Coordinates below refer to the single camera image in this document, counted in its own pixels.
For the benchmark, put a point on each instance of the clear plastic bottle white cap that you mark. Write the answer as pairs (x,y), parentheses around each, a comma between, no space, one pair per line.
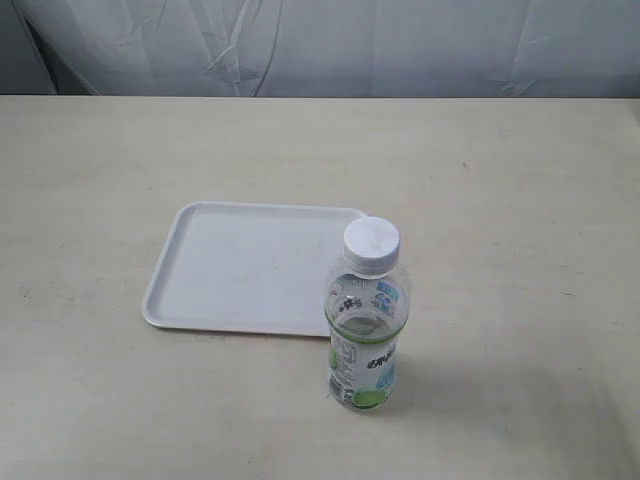
(366,306)

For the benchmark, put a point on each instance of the white rectangular plastic tray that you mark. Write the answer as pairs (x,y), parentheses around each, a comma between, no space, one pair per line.
(247,268)

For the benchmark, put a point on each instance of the white wrinkled backdrop cloth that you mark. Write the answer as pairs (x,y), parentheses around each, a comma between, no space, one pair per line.
(322,48)

